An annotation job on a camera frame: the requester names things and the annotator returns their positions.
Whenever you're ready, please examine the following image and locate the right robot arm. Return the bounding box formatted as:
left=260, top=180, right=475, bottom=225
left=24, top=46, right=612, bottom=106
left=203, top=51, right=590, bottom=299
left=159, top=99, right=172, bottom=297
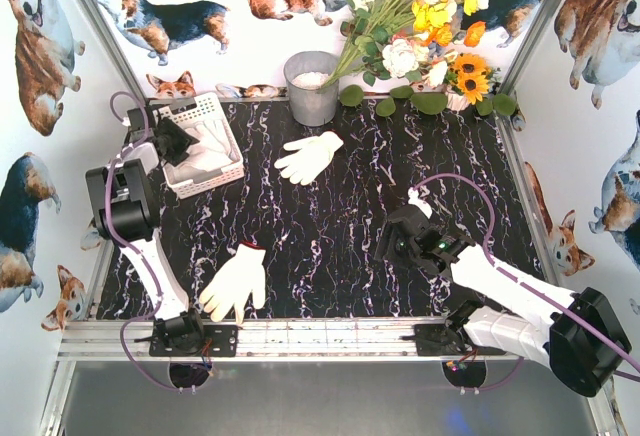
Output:
left=375, top=205, right=632, bottom=397

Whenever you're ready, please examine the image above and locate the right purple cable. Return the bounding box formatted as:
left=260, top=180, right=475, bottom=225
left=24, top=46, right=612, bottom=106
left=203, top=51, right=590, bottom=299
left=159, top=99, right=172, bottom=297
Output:
left=414, top=173, right=640, bottom=393

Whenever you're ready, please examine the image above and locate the white plastic storage basket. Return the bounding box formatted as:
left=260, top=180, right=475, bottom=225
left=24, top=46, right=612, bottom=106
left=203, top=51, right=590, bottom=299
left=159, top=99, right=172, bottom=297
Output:
left=151, top=92, right=244, bottom=199

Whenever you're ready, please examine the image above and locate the orange dotted glove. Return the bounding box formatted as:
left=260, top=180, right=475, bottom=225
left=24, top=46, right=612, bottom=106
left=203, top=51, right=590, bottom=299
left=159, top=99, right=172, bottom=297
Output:
left=178, top=122, right=238, bottom=172

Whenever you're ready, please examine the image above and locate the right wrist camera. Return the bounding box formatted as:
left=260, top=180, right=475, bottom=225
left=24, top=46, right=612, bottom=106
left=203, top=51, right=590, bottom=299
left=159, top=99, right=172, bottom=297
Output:
left=408, top=188, right=433, bottom=219

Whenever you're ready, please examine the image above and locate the grey metal bucket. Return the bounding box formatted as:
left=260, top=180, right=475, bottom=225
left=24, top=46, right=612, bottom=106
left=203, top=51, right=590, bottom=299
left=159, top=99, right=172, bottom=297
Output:
left=283, top=51, right=339, bottom=127

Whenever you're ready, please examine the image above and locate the artificial flower bouquet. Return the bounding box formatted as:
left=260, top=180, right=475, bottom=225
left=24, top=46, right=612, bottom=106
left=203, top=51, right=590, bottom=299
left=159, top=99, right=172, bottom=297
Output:
left=325, top=0, right=489, bottom=87

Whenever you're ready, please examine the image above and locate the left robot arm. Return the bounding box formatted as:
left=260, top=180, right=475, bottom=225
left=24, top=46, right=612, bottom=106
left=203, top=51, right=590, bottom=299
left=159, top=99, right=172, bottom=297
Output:
left=85, top=108, right=205, bottom=356

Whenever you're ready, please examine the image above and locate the cream knit glove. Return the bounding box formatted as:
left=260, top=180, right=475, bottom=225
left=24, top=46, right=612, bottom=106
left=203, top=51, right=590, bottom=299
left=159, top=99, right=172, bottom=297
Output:
left=274, top=131, right=343, bottom=186

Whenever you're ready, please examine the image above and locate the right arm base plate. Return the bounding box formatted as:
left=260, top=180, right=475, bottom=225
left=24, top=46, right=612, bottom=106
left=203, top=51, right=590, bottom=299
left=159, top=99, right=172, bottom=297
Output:
left=400, top=320, right=506, bottom=357

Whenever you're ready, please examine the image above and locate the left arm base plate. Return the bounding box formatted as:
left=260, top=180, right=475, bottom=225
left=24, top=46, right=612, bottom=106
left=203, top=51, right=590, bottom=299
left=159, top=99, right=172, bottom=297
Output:
left=149, top=319, right=238, bottom=357

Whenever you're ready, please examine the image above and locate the small sunflower pot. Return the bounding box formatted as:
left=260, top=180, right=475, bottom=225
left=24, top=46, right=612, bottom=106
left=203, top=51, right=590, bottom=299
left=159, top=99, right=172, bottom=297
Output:
left=444, top=53, right=500, bottom=111

